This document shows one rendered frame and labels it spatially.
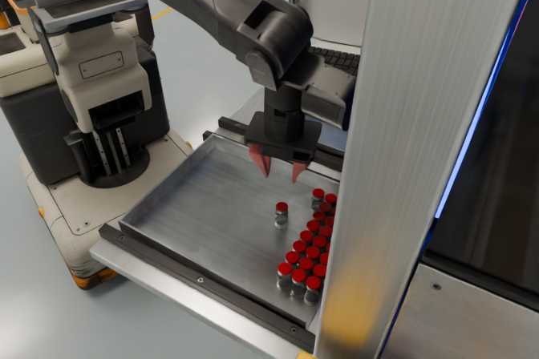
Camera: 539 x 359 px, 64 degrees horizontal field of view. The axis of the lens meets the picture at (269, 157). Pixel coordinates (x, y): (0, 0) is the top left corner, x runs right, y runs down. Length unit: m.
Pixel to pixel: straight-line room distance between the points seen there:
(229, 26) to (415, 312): 0.34
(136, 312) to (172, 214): 0.98
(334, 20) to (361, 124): 1.16
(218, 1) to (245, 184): 0.40
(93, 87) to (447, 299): 1.12
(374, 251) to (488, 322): 0.09
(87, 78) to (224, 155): 0.58
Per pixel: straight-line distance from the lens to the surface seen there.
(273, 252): 0.71
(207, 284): 0.66
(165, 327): 1.67
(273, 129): 0.59
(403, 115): 0.25
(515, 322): 0.35
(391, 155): 0.26
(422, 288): 0.35
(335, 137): 0.92
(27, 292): 1.92
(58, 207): 1.74
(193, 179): 0.83
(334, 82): 0.51
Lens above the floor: 1.46
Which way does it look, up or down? 42 degrees down
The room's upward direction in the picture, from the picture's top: straight up
